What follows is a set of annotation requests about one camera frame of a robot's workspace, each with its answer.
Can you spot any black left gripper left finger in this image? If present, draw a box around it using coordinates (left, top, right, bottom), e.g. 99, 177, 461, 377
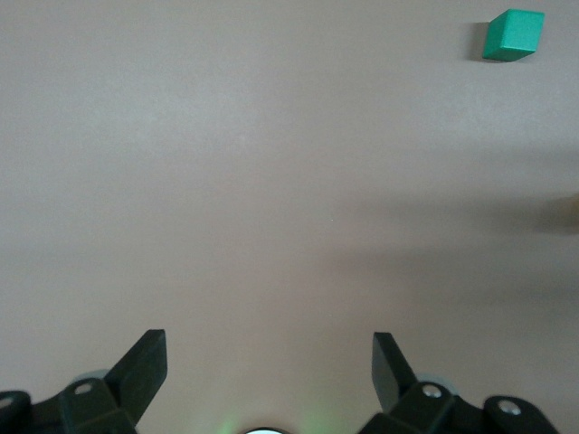
0, 328, 169, 434

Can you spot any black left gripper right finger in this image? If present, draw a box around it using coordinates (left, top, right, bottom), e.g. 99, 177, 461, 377
359, 332, 558, 434

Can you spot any brown table mat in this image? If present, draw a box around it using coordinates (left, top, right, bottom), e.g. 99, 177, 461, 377
0, 0, 579, 434

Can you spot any yellow wooden block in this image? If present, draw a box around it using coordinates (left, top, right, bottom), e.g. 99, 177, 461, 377
559, 193, 579, 234

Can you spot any green wooden block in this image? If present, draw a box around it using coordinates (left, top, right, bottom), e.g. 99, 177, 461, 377
480, 8, 546, 62

